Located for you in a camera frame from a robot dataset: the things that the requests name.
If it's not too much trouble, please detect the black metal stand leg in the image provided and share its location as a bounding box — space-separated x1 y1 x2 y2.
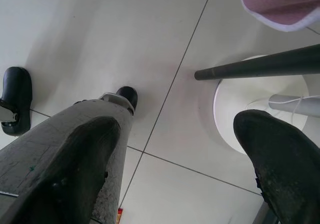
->
194 43 320 81

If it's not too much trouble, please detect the black robot left foot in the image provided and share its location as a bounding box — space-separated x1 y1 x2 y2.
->
0 66 34 137

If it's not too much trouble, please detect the black robot right foot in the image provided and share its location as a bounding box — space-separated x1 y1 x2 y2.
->
115 85 139 111

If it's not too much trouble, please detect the pink cloth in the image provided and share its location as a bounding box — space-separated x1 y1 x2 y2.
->
239 0 320 33

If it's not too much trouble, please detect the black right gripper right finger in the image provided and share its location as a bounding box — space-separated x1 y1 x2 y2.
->
233 109 320 224

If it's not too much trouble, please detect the black robot foot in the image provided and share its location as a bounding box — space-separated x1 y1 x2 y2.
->
0 66 34 137
115 85 139 111

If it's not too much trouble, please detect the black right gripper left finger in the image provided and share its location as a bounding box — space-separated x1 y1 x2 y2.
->
12 116 122 224

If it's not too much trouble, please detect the white fan pole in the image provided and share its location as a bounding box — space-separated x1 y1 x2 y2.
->
268 93 320 116

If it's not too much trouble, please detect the thin white cable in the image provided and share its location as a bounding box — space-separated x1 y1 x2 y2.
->
273 95 320 114

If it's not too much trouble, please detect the grey robot right leg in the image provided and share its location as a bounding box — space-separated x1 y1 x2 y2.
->
0 92 135 224

